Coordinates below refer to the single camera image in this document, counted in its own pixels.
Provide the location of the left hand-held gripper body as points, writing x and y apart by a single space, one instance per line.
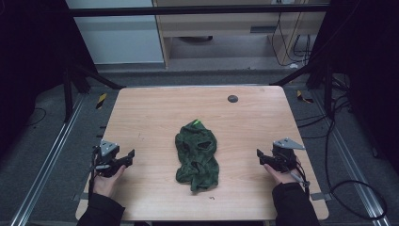
108 153

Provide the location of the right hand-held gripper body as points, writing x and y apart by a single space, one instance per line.
284 153

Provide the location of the person's right hand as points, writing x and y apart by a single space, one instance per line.
282 176

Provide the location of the person's left hand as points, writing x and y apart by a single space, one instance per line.
106 183

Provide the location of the grey tape strip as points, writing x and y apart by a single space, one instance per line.
320 196
80 197

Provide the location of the yellow black striped tape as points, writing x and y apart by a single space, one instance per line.
101 100
303 97

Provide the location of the grey round table grommet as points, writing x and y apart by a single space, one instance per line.
232 99

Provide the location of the dark green crumpled cloth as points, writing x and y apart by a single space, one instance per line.
197 157

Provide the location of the black metal stand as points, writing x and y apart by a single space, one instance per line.
323 81
70 91

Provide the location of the white cabinet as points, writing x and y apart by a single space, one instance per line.
119 34

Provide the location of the light wooden desk cabinet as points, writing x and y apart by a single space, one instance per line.
219 31

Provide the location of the aluminium floor rail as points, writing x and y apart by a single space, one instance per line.
47 160
351 160

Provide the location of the black horizontal frame bar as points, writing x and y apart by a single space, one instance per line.
194 10

